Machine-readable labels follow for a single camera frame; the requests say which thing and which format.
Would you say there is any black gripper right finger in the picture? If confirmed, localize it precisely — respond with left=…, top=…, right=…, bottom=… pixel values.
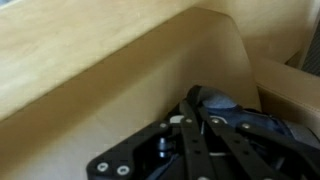
left=200, top=106, right=320, bottom=180

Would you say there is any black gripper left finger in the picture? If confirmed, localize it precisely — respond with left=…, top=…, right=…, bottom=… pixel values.
left=86, top=101, right=214, bottom=180

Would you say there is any tan leather sofa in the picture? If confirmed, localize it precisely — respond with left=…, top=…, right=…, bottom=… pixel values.
left=0, top=8, right=319, bottom=180

